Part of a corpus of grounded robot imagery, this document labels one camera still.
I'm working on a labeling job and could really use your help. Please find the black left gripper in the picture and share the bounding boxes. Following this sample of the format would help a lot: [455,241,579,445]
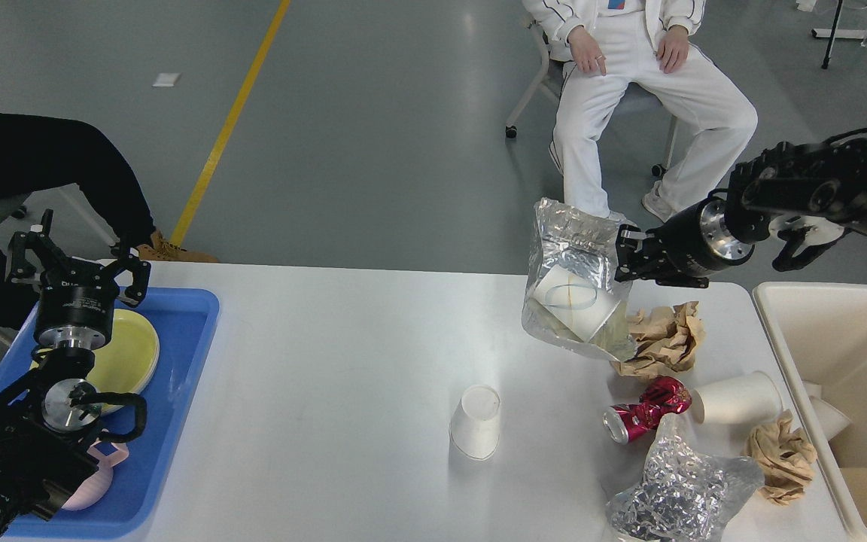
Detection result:
[6,209,151,350]

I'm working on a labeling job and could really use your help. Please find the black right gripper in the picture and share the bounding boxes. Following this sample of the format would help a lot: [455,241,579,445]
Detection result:
[613,198,754,288]

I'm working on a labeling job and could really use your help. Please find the silver foil pouch with paper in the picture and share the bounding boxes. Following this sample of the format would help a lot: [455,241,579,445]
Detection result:
[521,198,635,361]

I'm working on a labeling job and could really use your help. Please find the yellow round plastic plate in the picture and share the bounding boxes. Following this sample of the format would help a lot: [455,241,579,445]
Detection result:
[14,287,160,434]

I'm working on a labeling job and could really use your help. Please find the pink ribbed mug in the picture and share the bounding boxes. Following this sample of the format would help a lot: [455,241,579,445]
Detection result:
[61,440,129,511]

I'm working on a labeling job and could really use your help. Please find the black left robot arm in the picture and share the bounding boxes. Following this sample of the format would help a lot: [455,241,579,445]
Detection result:
[0,210,151,536]

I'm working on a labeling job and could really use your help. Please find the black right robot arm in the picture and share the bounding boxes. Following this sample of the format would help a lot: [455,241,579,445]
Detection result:
[613,128,867,288]

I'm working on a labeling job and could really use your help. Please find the person in black trousers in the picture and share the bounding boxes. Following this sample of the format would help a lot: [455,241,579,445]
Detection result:
[0,90,221,328]

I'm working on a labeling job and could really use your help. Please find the white wheeled chair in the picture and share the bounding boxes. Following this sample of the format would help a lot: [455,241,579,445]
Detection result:
[504,14,679,178]

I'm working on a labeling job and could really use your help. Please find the crushed red soda can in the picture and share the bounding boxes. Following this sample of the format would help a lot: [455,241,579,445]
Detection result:
[602,376,692,445]

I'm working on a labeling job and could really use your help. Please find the person in white tracksuit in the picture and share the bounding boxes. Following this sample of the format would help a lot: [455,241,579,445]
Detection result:
[522,0,759,224]

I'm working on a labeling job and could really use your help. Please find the white paper cup lying sideways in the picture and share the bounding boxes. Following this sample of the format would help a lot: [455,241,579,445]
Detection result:
[689,370,783,423]

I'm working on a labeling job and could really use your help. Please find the white paper cup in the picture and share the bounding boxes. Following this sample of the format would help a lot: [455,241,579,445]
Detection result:
[449,385,501,461]

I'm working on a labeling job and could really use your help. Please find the beige plastic bin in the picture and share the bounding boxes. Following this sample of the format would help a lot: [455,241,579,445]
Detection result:
[754,282,867,541]

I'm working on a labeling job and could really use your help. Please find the crumpled silver foil bag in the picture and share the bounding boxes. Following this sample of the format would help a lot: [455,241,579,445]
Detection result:
[606,414,765,541]

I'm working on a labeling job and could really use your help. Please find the small crumpled brown paper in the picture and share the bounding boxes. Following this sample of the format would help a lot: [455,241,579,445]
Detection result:
[744,410,818,507]

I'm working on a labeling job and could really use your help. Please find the white stand base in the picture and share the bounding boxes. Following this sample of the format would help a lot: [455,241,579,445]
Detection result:
[795,0,867,70]

